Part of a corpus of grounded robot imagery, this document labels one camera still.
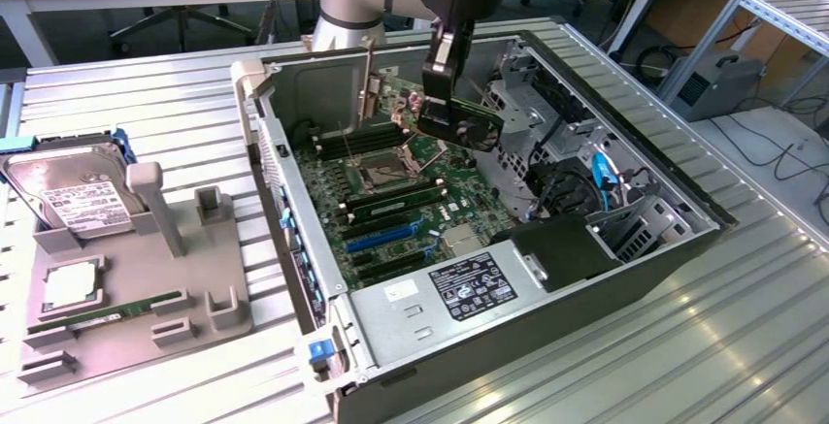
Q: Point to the black green graphics card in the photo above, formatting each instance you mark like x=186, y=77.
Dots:
x=476, y=128

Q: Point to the silver drive cage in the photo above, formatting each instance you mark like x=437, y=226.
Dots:
x=525, y=118

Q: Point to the metal socket cover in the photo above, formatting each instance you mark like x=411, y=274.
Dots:
x=415, y=162

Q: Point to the black RAM slot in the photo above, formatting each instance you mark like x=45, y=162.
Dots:
x=389, y=193
x=337, y=134
x=337, y=147
x=337, y=140
x=403, y=214
x=337, y=154

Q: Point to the thin locking lever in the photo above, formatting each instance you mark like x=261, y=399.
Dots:
x=349, y=147

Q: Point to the green motherboard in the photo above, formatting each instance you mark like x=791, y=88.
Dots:
x=467, y=176

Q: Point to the CPU socket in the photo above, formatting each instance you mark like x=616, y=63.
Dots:
x=383, y=172

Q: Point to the black RAM stick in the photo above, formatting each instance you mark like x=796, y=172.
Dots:
x=403, y=205

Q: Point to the black slanted pole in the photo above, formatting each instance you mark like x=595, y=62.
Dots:
x=644, y=4

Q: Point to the long black expansion slot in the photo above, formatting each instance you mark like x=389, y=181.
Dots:
x=397, y=274
x=392, y=265
x=380, y=230

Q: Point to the silver chipset heatsink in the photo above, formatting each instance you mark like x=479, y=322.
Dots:
x=464, y=240

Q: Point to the blue expansion slot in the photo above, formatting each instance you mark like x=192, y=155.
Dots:
x=383, y=242

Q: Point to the grey controller box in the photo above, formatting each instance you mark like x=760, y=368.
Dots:
x=719, y=89

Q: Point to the silver disk bay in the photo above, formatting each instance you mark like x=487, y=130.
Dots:
x=642, y=239

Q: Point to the hard drive in blue caddy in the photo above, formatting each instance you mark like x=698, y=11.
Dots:
x=125, y=145

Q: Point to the silver power supply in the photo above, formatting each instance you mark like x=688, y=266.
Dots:
x=389, y=334

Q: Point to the dark grey hard disk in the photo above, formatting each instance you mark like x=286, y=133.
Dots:
x=78, y=141

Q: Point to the black silver PC case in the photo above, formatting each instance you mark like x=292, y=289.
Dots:
x=493, y=361

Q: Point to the blue case latch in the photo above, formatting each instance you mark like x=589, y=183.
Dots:
x=321, y=351

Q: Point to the silver hard disk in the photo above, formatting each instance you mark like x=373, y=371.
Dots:
x=65, y=186

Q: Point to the grey parts rack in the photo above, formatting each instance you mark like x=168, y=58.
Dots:
x=130, y=278

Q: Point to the green RAM stick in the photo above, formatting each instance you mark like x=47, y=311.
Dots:
x=124, y=311

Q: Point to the silver CPU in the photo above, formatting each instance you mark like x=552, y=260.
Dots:
x=71, y=285

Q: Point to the aluminium frame table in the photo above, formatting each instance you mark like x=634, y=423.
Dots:
x=791, y=14

